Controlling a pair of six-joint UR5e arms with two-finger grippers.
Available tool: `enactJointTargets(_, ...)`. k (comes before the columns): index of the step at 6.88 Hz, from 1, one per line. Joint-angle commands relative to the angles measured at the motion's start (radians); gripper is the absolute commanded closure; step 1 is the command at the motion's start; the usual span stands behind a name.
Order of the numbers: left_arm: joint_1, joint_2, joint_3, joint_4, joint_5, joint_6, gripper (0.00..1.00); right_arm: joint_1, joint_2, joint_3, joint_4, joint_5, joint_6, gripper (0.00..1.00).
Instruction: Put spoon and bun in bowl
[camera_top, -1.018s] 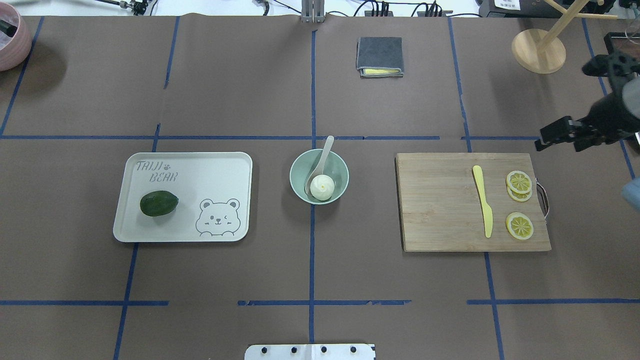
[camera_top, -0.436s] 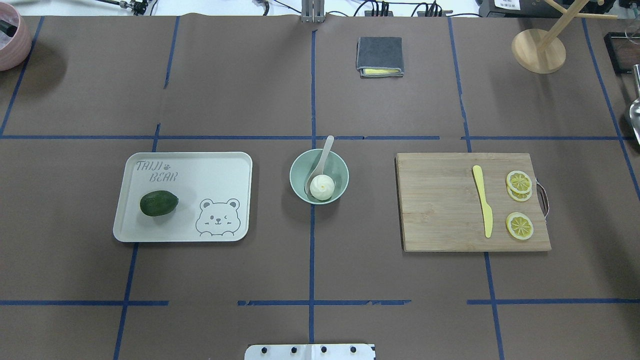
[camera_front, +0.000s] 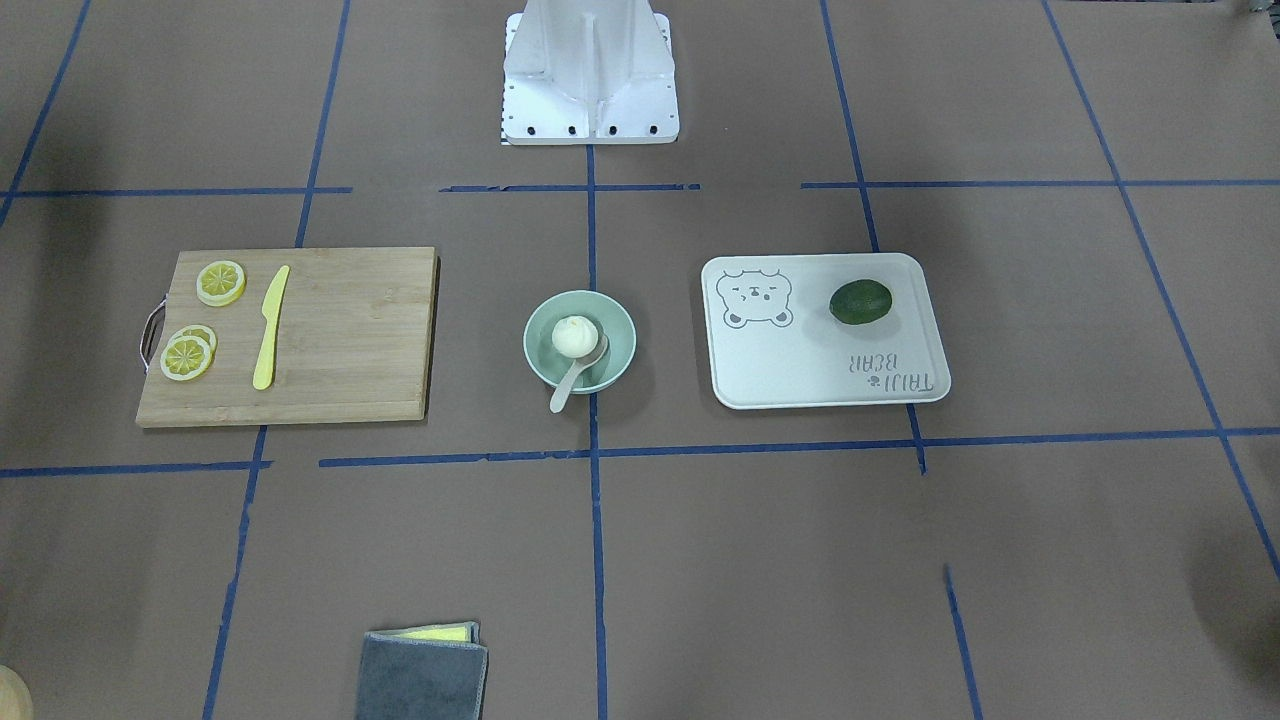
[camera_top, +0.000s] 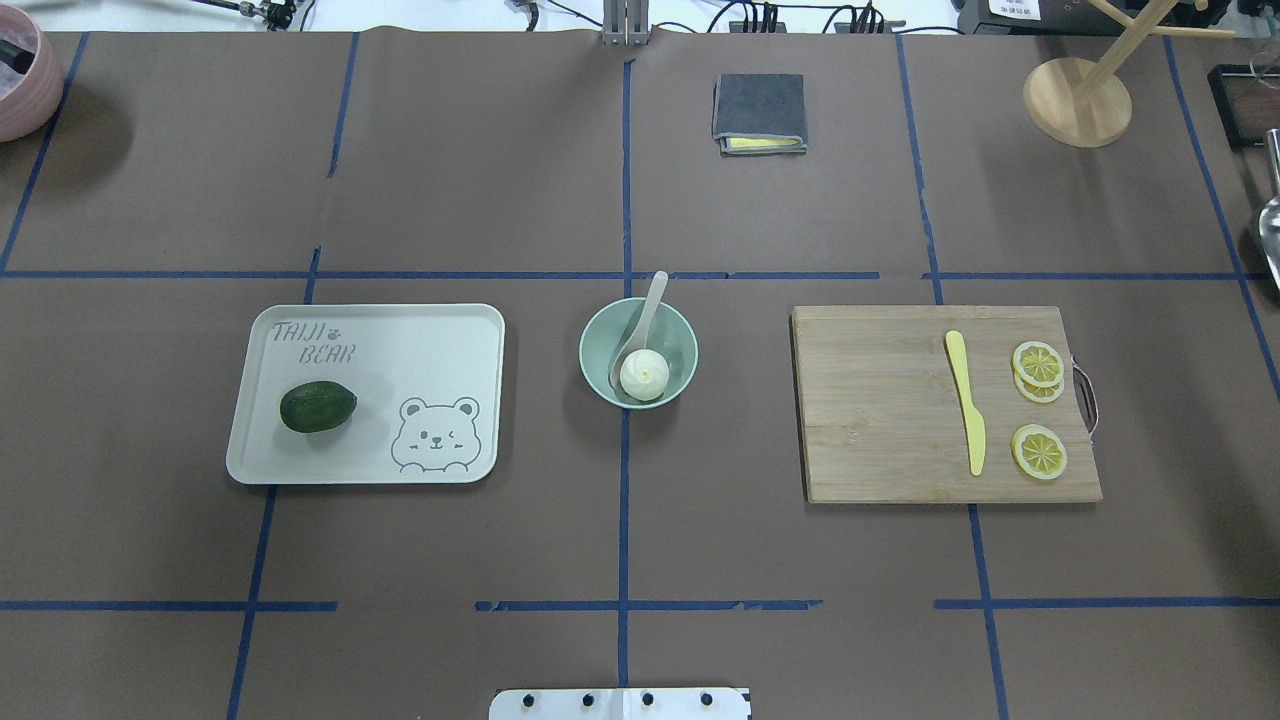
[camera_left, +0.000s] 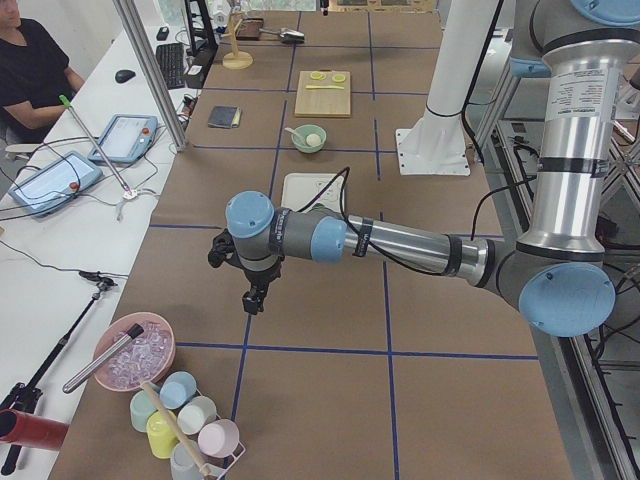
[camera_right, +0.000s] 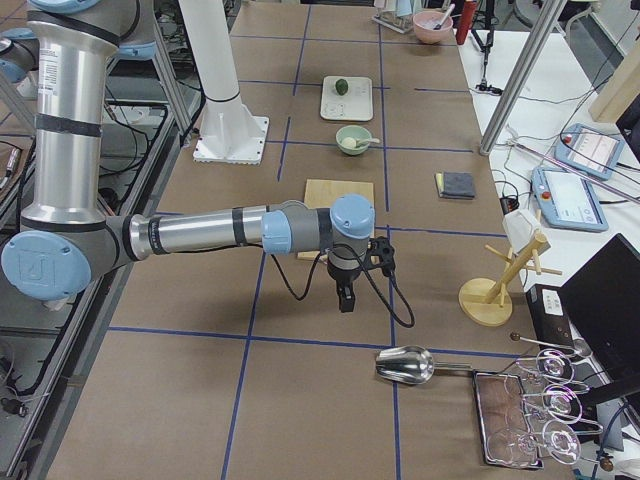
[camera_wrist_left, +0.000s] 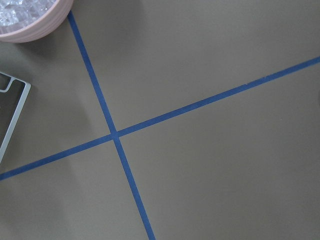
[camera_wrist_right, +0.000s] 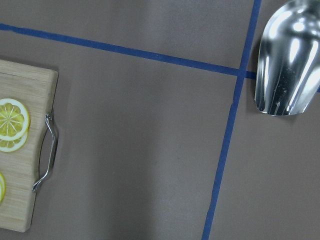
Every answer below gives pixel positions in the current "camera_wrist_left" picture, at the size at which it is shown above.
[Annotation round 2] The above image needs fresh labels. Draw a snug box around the pink bowl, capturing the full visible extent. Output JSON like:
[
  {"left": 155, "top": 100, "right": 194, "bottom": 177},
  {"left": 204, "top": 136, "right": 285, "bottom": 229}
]
[{"left": 0, "top": 0, "right": 74, "bottom": 43}]

